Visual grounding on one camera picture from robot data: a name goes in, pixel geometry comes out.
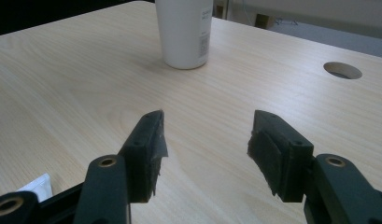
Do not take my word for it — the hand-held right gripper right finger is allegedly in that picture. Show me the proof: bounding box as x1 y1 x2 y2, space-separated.
247 109 315 203

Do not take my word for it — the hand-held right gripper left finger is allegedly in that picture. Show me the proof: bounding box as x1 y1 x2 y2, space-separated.
118 109 169 204

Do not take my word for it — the white cup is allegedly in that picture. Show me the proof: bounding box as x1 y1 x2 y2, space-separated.
154 0 214 70

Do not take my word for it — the metal stand foot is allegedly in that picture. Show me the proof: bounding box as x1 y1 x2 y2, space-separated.
274 18 299 27

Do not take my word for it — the wooden box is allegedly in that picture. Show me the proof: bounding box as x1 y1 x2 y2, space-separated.
254 13 276 30

